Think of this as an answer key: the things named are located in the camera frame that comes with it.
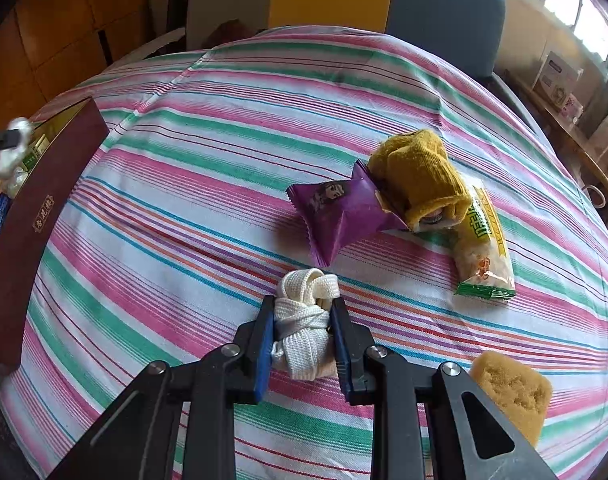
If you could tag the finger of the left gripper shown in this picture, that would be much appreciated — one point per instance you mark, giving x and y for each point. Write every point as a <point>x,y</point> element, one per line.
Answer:
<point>9,138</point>

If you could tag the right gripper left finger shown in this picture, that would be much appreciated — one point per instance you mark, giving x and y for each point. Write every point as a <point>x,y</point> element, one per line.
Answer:
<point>262,339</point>

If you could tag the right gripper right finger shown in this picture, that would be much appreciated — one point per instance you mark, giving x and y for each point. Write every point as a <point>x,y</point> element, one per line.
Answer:
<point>341,326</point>

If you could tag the white plastic bag ball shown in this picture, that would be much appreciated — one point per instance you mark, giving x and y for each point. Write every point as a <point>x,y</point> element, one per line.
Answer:
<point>21,130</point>

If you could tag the white sock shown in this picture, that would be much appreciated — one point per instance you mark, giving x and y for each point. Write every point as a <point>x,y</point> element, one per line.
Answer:
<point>303,348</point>

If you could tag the purple snack packet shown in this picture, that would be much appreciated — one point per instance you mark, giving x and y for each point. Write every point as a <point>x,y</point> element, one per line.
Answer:
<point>340,213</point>

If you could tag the white rice cracker packet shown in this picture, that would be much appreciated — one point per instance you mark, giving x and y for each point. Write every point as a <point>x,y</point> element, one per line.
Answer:
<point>479,247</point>

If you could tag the yellow sock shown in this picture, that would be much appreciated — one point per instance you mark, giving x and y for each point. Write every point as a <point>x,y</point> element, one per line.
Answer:
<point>417,179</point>

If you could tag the yellow sponge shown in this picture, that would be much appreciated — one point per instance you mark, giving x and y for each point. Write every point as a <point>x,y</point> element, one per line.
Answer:
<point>520,392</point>

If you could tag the green white carton box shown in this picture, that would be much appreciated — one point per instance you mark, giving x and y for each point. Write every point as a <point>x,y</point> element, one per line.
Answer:
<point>34,153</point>

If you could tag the gold maroon storage box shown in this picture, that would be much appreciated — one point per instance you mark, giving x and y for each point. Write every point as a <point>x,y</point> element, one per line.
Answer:
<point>74,134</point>

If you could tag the wooden wardrobe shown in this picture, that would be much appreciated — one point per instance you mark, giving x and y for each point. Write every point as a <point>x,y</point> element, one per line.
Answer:
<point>49,46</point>

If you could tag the brown plush pillow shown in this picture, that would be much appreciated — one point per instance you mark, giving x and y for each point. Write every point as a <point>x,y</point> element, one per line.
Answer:
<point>228,31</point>

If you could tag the wooden side desk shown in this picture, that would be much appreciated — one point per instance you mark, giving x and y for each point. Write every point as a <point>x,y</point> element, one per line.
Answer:
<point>566,139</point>

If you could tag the white box on desk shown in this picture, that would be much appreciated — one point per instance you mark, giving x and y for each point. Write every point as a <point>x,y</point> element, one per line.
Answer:
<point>556,80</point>

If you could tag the grey yellow blue headboard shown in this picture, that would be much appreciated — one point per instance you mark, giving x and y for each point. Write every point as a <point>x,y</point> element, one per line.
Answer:
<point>465,33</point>

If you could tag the white bed rail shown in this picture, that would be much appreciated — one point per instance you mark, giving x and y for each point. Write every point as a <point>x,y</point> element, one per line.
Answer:
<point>156,45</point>

